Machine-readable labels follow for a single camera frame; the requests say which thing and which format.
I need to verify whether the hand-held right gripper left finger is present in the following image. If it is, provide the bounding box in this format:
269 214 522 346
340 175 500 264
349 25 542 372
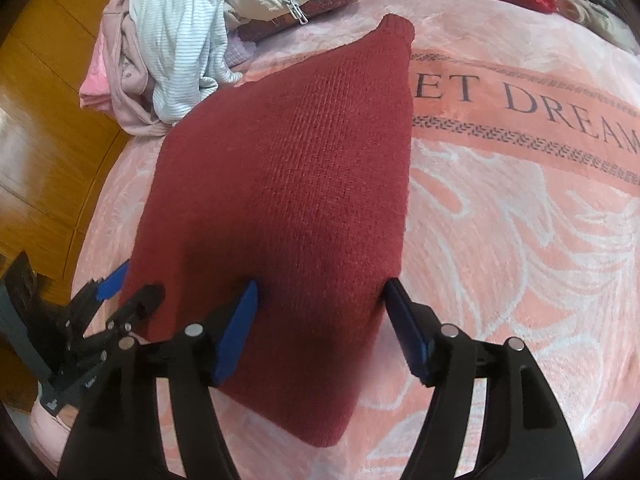
56 280 259 480

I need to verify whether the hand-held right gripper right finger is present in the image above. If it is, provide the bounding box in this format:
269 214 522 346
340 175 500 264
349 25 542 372
382 277 585 480

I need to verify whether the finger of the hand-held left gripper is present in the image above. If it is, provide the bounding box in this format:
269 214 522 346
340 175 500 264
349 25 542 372
106 284 166 334
67 259 132 336

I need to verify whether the red knit sweater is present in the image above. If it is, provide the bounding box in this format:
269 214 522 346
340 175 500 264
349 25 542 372
119 14 416 449

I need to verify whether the pink printed blanket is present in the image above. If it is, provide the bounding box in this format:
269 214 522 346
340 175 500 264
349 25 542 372
30 0 640 480

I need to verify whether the pale pink garment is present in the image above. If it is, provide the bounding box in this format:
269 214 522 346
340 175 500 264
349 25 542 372
100 0 172 139

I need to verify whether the pink folded cloth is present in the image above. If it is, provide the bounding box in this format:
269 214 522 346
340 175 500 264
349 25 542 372
79 55 119 111

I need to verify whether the white striped garment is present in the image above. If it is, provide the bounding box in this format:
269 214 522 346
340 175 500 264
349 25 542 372
129 0 244 124

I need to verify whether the lavender quilted cloth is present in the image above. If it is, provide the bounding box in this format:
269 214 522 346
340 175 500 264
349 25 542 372
225 30 259 69

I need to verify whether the beige cloth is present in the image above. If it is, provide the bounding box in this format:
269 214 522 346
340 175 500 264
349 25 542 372
557 0 632 47

